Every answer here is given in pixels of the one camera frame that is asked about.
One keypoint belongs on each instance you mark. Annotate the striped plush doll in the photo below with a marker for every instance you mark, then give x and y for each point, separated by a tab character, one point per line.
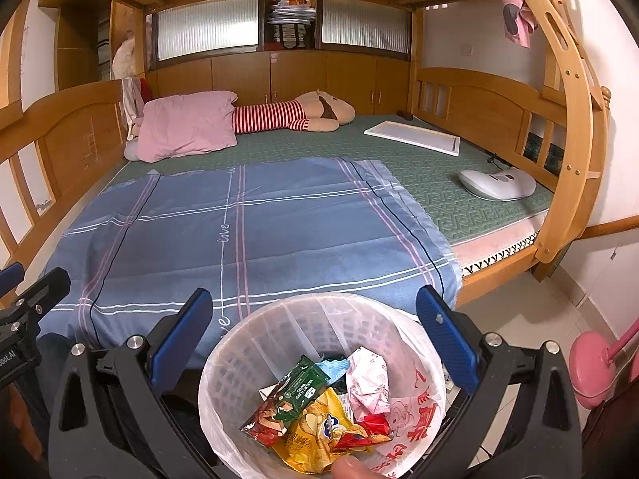
269	115

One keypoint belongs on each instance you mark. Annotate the frosted glass window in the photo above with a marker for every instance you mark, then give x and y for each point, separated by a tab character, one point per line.
207	25
364	22

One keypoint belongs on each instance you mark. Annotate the wooden cabinet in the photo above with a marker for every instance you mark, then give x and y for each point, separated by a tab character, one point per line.
299	75

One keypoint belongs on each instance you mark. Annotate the green bed mat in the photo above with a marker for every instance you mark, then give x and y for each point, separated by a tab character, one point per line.
449	169

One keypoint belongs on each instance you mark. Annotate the hanging cloths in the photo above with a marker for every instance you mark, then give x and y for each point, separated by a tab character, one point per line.
132	105

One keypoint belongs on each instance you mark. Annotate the person's right hand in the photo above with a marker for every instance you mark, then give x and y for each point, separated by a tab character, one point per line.
352	470

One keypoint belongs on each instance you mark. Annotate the white flat board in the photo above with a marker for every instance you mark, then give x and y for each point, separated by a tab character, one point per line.
414	135

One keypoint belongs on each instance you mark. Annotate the stack of papers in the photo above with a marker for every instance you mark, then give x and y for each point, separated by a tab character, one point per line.
292	12

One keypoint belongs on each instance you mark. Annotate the pink fan base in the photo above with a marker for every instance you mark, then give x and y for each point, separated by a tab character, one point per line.
591	364

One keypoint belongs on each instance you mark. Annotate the pink mattress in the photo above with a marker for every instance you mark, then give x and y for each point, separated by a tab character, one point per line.
499	252

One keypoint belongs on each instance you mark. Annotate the white mouse-face device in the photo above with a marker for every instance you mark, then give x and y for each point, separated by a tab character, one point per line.
494	184

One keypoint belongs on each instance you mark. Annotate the white plastic trash bin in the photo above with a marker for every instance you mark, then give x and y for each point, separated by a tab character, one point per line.
249	339

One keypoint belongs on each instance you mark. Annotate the wooden bunk ladder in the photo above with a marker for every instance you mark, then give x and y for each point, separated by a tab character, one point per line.
574	110

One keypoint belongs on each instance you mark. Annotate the small grey pillow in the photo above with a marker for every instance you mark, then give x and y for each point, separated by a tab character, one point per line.
132	150

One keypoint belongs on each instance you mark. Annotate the pink white wrapper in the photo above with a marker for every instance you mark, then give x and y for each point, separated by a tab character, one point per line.
367	379

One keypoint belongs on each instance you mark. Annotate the pink pillow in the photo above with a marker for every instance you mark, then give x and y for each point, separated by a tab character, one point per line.
184	124

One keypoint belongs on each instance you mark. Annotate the green snack packet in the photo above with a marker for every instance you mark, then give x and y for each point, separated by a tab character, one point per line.
299	384

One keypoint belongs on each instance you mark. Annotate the red wrapper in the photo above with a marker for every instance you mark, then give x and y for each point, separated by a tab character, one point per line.
374	424

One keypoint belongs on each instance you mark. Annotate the yellow chip bag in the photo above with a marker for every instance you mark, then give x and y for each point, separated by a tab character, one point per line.
304	439

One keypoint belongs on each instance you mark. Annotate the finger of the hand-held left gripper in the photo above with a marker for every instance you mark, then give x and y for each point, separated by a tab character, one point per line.
10	279
47	287

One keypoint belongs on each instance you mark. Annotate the wooden bunk bed frame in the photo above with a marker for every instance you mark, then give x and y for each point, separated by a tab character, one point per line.
85	124

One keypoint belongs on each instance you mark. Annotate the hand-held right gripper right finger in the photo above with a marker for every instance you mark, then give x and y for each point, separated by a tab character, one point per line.
444	339

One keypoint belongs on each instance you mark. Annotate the pink hanging cloth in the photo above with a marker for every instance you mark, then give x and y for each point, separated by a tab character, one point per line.
514	15

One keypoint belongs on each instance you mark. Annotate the blue striped blanket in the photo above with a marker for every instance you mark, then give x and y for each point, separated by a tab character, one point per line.
299	239

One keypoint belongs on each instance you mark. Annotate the red snack packet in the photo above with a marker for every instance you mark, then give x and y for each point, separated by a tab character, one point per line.
264	421

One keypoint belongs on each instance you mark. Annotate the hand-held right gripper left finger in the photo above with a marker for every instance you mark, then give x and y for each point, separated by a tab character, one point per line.
182	334

